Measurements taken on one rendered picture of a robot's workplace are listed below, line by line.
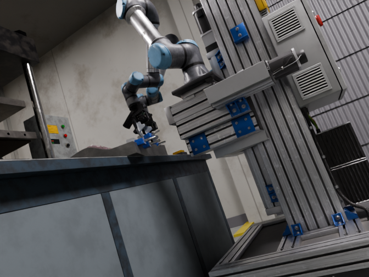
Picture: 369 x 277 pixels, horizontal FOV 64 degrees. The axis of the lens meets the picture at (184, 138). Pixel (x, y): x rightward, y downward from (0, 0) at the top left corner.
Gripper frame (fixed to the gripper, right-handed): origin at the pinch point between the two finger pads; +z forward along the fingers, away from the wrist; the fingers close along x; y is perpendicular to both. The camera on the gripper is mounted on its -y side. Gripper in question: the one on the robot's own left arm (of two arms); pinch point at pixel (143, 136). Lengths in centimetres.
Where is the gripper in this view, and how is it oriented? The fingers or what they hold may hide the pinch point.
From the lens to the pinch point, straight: 168.4
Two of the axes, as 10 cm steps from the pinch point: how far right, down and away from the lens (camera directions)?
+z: 3.8, 8.5, -3.5
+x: 4.4, 1.6, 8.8
